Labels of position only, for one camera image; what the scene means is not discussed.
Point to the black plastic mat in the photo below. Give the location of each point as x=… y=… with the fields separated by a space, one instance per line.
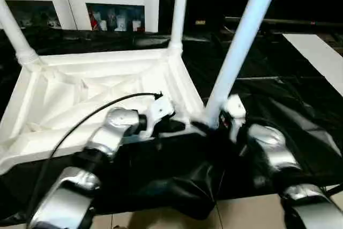
x=300 y=122

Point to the dark horizontal rail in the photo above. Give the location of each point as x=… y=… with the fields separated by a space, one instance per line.
x=295 y=22

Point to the white plastic table top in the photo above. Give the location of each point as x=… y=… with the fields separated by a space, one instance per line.
x=64 y=89

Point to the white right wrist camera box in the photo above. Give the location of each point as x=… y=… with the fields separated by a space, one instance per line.
x=235 y=111

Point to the white flat panel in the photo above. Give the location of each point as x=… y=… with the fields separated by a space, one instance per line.
x=321 y=60

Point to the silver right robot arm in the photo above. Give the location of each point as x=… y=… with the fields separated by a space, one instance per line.
x=273 y=154

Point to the white plastic table leg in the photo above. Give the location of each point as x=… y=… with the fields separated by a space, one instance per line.
x=16 y=30
x=241 y=41
x=179 y=9

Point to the small yellow label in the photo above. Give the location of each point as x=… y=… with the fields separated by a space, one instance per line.
x=200 y=22

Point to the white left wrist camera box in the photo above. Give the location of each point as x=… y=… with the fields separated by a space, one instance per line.
x=159 y=110

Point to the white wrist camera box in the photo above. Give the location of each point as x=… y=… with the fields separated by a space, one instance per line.
x=159 y=110
x=235 y=111

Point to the white glass-door cabinet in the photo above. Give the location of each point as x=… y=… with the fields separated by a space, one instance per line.
x=69 y=1

